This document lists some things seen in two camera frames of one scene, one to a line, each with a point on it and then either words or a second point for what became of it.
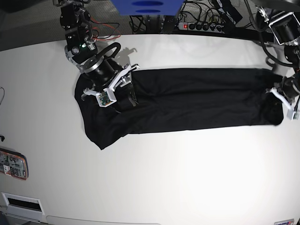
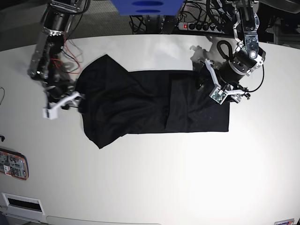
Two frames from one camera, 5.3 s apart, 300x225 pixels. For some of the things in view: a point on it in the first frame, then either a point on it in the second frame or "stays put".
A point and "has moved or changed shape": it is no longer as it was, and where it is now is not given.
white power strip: (201, 27) stays put
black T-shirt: (168, 99) has moved or changed shape
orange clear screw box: (14, 164) stays put
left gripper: (103, 71) → (61, 86)
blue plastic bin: (148, 7) stays put
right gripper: (288, 89) → (228, 73)
